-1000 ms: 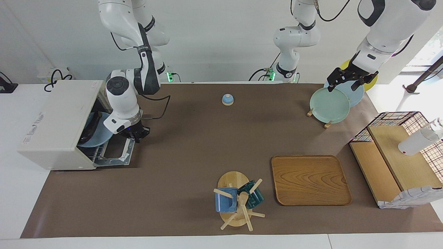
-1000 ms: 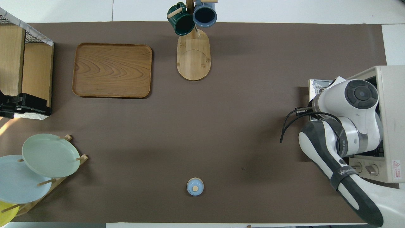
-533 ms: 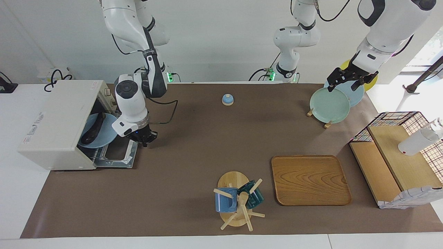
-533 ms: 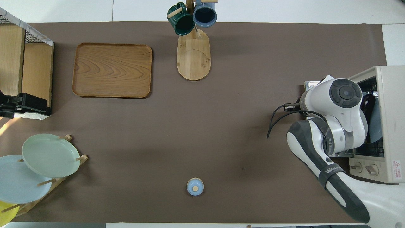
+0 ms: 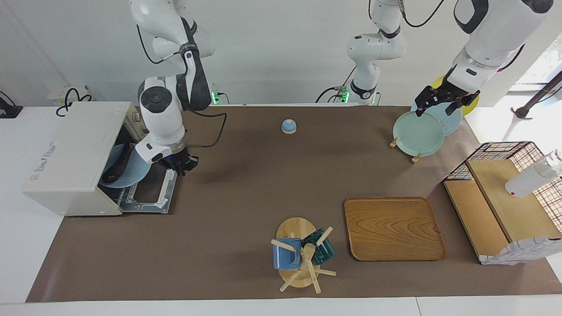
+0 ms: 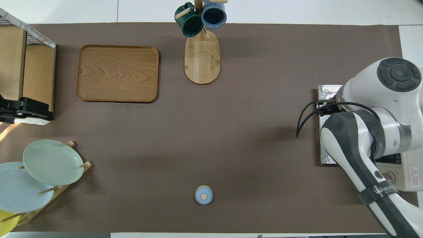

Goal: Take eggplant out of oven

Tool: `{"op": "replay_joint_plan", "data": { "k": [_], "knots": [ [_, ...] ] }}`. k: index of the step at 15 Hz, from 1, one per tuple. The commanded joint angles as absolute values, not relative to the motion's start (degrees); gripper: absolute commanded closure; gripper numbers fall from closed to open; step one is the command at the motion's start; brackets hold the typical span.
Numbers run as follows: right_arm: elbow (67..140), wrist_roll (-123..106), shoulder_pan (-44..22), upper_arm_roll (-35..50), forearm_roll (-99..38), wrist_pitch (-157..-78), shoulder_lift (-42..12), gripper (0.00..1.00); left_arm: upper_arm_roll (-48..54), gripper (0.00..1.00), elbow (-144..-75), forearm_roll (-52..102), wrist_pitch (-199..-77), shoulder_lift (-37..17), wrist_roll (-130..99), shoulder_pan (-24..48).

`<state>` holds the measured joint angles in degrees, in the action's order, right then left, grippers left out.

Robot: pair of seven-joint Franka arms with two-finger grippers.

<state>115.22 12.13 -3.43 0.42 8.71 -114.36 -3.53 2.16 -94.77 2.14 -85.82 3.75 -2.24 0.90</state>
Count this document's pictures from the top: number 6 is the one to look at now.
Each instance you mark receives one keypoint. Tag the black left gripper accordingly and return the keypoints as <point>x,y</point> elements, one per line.
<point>11,110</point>

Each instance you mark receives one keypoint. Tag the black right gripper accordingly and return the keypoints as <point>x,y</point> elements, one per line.
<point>327,108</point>

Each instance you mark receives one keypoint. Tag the glass toaster oven door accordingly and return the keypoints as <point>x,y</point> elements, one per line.
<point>325,94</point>

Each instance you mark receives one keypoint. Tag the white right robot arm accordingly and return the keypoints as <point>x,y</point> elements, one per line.
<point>363,82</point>

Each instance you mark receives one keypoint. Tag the silver oven knob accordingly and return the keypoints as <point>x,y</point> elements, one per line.
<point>391,178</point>

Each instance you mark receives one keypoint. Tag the cream toaster oven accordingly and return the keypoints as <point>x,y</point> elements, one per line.
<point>413,175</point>

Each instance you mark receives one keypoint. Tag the pale green plate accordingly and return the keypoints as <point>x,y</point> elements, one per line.
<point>53,162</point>

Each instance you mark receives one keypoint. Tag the wooden plate rack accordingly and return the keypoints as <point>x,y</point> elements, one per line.
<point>86,165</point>

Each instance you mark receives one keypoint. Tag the rectangular wooden tray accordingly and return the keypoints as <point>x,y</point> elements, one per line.
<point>115,72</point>

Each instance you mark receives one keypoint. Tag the light blue ceramic plate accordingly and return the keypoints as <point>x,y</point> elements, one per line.
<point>19,195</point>

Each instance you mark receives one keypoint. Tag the brown table mat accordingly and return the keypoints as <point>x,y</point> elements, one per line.
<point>231,132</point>

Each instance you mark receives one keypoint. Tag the yellow plate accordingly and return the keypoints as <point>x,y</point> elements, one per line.
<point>6,227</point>

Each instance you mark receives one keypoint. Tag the wooden mug tree stand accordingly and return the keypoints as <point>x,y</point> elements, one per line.
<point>201,62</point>

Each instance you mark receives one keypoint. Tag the blue mug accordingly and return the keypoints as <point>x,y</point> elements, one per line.
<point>214,16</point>

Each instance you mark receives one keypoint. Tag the dark green mug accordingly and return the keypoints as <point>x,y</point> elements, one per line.
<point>193,28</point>

